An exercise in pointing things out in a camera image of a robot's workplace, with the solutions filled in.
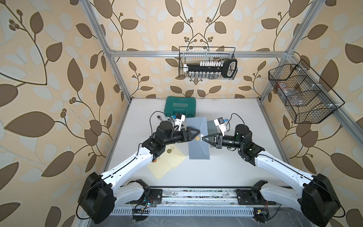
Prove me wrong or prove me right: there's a light blue envelope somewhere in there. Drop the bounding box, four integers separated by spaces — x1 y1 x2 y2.
207 120 220 135

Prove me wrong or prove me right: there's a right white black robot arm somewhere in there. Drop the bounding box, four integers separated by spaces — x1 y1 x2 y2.
201 124 342 227

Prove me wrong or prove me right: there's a black wire basket right wall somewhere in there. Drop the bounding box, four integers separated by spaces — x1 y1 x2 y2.
268 59 345 124

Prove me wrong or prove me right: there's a green tool case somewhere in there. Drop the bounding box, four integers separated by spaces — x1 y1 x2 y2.
164 96 196 118

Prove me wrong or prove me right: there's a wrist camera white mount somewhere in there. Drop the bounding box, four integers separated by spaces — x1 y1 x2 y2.
214 117 228 136
172 113 185 131

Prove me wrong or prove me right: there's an electronics board with wires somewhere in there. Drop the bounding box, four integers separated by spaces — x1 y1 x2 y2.
253 204 270 223
132 196 154 222

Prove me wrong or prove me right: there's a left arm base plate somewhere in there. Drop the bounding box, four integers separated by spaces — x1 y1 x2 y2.
124 179 164 205

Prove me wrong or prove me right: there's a yellow envelope red seal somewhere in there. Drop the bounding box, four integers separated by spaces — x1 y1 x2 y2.
147 159 172 180

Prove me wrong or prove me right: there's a clear plastic bag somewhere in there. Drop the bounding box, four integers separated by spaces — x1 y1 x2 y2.
278 83 304 106

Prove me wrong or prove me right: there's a black wire basket back wall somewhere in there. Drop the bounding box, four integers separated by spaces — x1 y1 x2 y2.
178 46 238 80

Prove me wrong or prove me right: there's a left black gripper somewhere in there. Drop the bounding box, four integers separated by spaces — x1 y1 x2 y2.
161 127 199 147

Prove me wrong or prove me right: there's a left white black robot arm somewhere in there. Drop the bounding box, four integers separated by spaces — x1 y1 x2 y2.
78 121 200 224

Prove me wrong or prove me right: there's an aluminium rail front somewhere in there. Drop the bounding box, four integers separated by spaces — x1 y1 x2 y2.
83 186 318 208

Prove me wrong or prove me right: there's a right electronics board with wires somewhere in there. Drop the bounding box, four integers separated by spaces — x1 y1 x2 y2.
253 204 270 223

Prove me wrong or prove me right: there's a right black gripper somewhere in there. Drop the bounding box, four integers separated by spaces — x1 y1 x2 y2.
203 132 244 150

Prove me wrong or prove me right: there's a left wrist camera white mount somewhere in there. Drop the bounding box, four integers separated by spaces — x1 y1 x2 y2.
172 113 185 131

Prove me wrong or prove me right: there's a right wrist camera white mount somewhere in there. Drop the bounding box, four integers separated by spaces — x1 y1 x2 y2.
214 117 228 136

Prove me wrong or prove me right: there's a left electronics board with wires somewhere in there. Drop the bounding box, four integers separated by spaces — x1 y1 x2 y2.
132 196 154 222

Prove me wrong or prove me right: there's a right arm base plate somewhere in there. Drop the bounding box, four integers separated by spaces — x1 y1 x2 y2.
236 180 277 205

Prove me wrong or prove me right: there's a dark grey envelope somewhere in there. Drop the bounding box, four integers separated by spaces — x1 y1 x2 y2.
186 116 210 160

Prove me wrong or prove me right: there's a black wire basket wall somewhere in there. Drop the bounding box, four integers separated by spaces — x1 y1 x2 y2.
268 59 345 124
178 46 238 80

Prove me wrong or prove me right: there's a black socket set holder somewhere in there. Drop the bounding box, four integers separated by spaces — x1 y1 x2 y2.
181 59 238 79

